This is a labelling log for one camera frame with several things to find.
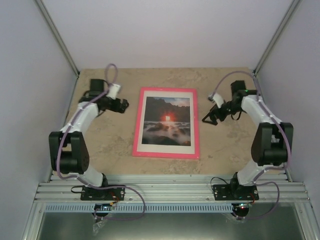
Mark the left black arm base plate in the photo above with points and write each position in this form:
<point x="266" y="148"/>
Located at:
<point x="113" y="194"/>

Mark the grey slotted cable duct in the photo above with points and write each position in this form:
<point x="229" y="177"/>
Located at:
<point x="139" y="208"/>

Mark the white mat board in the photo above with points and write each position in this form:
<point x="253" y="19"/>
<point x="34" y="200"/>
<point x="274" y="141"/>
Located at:
<point x="192" y="120"/>

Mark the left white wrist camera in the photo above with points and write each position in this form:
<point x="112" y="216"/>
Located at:
<point x="113" y="91"/>

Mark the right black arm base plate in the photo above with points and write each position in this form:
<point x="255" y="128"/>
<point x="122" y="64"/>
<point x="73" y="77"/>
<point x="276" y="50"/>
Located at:
<point x="223" y="192"/>

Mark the pink wooden picture frame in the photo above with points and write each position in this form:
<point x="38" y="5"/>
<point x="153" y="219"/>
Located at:
<point x="136" y="140"/>

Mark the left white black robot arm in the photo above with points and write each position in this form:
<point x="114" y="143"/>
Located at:
<point x="69" y="155"/>

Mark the aluminium rail bed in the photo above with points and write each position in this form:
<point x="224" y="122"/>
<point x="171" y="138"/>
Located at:
<point x="176" y="188"/>

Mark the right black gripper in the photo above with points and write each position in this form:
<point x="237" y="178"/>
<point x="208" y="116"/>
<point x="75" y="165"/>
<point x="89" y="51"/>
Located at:
<point x="215" y="110"/>

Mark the right aluminium corner post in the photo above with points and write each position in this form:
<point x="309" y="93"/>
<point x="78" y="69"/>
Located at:
<point x="293" y="7"/>

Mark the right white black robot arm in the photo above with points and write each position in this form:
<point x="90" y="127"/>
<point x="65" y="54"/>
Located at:
<point x="271" y="146"/>

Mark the left aluminium corner post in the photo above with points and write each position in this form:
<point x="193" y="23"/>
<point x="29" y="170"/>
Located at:
<point x="56" y="35"/>

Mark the aluminium corner post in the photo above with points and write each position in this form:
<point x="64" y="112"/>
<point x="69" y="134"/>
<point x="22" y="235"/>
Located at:
<point x="293" y="7"/>
<point x="56" y="35"/>

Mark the crumpled clear plastic wrap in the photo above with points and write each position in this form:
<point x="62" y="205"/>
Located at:
<point x="96" y="227"/>

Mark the sunset landscape photo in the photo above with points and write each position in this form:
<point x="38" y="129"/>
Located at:
<point x="167" y="121"/>

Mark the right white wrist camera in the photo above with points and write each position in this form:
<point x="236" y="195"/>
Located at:
<point x="217" y="99"/>

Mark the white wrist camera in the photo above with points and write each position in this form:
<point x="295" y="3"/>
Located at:
<point x="217" y="99"/>
<point x="113" y="91"/>

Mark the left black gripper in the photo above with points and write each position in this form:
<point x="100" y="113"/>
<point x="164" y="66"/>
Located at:
<point x="122" y="107"/>

